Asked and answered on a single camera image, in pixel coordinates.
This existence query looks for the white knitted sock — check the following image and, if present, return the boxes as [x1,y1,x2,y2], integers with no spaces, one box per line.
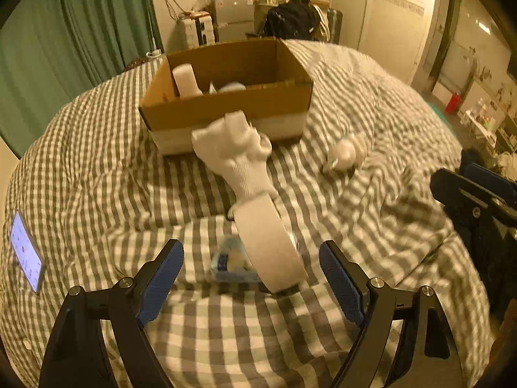
[191,110,278,201]

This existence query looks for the red fire extinguisher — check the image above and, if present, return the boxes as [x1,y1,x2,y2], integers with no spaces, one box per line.
[445,93,463,115]

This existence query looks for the smartphone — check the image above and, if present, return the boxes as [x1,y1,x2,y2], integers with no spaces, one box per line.
[9,210,46,294]

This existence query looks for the white plush toy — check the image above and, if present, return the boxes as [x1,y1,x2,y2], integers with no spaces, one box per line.
[322,134,368,173]

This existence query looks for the checkered bed duvet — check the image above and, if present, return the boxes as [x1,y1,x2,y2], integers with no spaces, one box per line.
[1,41,492,387]

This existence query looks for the dark suitcase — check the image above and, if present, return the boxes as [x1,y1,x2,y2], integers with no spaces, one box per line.
[326,8,343,45]

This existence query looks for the cardboard box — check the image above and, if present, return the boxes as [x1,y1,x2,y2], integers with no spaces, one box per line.
[138,38,313,156]

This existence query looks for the black clothes on chair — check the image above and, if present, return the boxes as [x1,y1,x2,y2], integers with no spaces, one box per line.
[258,0,321,40]

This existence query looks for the silver mini fridge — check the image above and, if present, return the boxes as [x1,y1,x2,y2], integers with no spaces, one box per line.
[213,0,255,42]

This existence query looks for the large green curtain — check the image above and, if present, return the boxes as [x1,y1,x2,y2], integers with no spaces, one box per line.
[1,0,163,157]

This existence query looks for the white suitcase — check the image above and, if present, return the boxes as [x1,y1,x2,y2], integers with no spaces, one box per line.
[177,11,216,49]

